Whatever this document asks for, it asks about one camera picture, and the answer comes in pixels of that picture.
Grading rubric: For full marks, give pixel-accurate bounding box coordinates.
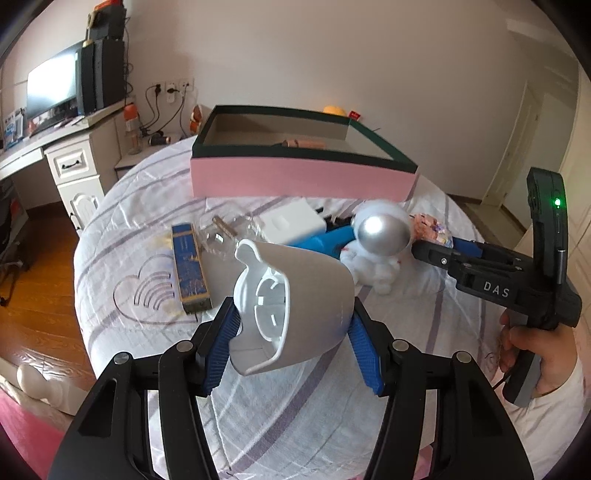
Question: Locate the black speaker box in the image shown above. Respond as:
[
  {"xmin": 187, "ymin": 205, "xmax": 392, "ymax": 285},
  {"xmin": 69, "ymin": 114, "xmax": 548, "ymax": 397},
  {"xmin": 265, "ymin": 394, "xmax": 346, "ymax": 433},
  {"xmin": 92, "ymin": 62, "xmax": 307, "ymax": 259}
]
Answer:
[{"xmin": 86, "ymin": 0, "xmax": 126, "ymax": 41}]

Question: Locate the orange cap bottle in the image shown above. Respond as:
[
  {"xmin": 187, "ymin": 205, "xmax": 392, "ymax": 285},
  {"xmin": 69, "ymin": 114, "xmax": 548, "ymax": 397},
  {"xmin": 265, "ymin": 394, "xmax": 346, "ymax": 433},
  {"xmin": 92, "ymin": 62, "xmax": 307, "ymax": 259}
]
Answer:
[{"xmin": 123, "ymin": 103, "xmax": 142, "ymax": 155}]

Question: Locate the black computer tower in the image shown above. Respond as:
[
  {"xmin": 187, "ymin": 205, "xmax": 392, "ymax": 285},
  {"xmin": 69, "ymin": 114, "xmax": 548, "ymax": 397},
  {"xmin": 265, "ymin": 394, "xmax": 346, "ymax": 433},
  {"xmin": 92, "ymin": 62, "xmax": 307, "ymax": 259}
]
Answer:
[{"xmin": 75, "ymin": 38, "xmax": 126, "ymax": 116}]

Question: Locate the orange octopus plush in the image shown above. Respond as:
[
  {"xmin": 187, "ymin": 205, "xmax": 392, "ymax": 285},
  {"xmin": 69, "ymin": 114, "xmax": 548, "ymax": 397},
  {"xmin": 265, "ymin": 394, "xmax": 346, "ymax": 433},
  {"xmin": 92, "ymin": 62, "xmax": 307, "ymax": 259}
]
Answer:
[{"xmin": 322, "ymin": 105, "xmax": 348, "ymax": 117}]

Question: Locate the clear plastic bottle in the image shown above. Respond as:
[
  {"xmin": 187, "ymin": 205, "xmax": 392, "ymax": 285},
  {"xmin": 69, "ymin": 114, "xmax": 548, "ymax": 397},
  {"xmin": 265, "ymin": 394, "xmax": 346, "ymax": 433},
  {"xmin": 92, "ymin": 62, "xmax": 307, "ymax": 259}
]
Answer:
[{"xmin": 197, "ymin": 214, "xmax": 263, "ymax": 257}]

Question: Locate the white power adapter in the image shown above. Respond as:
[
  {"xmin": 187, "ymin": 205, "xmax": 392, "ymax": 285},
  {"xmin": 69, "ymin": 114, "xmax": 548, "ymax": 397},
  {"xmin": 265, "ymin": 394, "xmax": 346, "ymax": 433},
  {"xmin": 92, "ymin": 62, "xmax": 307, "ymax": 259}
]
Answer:
[{"xmin": 257, "ymin": 199, "xmax": 327, "ymax": 245}]

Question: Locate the person right hand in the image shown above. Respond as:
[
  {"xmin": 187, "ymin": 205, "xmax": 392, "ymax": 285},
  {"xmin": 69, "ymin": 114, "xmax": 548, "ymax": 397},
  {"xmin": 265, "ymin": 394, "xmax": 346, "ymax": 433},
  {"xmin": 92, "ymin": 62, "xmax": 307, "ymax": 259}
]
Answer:
[{"xmin": 499, "ymin": 310, "xmax": 578, "ymax": 397}]

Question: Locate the rose gold metal cup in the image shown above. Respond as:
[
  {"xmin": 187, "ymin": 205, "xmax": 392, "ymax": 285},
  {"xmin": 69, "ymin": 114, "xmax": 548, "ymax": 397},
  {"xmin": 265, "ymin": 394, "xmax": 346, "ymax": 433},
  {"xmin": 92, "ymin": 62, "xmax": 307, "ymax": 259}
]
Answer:
[{"xmin": 280, "ymin": 139, "xmax": 325, "ymax": 150}]

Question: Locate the black computer monitor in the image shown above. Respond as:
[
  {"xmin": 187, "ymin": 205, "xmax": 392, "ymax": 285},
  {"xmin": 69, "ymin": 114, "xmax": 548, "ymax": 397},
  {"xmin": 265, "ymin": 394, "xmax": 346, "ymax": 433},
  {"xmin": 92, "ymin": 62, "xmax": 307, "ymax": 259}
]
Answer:
[{"xmin": 26, "ymin": 42, "xmax": 83, "ymax": 135}]

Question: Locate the blue gold long box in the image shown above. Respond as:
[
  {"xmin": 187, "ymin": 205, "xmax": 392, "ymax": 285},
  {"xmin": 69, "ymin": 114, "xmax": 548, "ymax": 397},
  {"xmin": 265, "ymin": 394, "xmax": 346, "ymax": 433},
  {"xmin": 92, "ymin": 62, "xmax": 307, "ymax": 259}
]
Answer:
[{"xmin": 171, "ymin": 223, "xmax": 212, "ymax": 314}]

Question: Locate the white striped quilt cover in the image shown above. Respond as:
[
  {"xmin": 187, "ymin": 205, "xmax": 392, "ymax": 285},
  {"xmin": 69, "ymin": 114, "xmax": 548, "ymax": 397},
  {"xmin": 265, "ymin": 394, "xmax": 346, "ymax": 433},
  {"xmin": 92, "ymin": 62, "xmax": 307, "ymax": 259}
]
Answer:
[{"xmin": 73, "ymin": 133, "xmax": 514, "ymax": 480}]

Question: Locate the white plastic cone device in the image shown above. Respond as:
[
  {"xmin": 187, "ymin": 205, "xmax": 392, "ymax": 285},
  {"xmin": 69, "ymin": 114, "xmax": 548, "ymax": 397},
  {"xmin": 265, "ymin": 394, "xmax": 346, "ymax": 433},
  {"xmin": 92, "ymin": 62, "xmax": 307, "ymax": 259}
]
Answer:
[{"xmin": 229, "ymin": 239, "xmax": 355, "ymax": 376}]

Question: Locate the pink green storage box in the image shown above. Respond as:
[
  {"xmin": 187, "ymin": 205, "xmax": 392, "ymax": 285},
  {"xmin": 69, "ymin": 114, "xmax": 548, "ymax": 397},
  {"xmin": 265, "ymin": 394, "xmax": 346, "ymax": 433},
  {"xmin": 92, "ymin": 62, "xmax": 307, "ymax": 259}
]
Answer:
[{"xmin": 189, "ymin": 105, "xmax": 418, "ymax": 202}]

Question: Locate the white desk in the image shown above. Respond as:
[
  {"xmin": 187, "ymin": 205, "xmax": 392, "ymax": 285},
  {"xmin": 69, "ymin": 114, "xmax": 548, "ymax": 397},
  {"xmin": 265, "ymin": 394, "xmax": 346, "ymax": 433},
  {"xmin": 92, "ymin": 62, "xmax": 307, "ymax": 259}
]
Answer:
[{"xmin": 1, "ymin": 101, "xmax": 126, "ymax": 232}]

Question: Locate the black hair clip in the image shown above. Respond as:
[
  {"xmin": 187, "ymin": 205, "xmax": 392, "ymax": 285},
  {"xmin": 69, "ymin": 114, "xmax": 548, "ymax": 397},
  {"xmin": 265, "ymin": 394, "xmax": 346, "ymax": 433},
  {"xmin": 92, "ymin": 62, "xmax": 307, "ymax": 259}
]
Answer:
[{"xmin": 315, "ymin": 207, "xmax": 353, "ymax": 232}]

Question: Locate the pink donut brick model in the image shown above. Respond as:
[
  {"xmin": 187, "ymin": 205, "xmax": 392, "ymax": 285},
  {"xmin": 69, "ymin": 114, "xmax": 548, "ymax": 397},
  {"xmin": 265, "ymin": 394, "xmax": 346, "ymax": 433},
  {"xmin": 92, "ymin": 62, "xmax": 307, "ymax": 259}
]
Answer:
[{"xmin": 411, "ymin": 213, "xmax": 454, "ymax": 248}]

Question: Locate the blue plastic case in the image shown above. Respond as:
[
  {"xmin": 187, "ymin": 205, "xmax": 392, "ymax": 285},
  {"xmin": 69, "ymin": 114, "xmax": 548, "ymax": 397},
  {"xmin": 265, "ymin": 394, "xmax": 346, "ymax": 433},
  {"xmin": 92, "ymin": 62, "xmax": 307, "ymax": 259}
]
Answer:
[{"xmin": 293, "ymin": 225, "xmax": 355, "ymax": 260}]

